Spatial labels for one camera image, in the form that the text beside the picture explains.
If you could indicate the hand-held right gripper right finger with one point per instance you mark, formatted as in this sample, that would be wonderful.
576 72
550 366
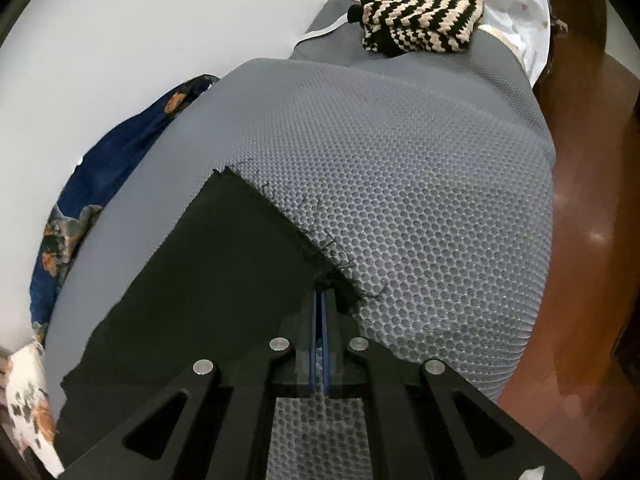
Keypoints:
328 320

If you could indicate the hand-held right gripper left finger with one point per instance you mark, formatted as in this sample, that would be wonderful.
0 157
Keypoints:
315 320

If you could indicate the black pants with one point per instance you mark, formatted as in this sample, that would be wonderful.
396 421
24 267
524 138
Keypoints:
210 270

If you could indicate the grey textured mattress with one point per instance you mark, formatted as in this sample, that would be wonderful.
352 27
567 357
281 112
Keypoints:
400 185

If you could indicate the blue floral blanket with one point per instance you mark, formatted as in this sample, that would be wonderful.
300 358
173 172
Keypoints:
105 160

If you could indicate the white floral pillow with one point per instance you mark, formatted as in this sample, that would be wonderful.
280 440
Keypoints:
25 400

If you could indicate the black beige striped knitted cloth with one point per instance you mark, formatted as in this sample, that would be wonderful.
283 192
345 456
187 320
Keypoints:
425 15

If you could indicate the white printed cloth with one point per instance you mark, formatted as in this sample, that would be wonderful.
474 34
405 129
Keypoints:
520 10

